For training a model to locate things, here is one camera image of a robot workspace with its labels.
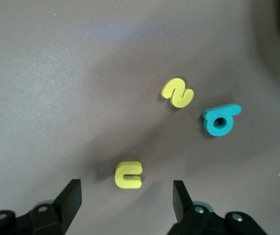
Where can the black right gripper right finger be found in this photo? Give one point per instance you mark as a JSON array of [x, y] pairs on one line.
[[181, 203]]

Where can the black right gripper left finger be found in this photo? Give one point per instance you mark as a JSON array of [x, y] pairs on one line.
[[66, 200]]

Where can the yellow foam letter n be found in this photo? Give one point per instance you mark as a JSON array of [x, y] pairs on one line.
[[120, 175]]

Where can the teal foam letter g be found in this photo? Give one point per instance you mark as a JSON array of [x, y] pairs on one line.
[[209, 127]]

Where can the yellow foam letter s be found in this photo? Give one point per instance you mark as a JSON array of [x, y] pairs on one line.
[[178, 94]]

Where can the brown table cover sheet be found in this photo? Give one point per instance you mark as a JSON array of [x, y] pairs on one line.
[[56, 73]]

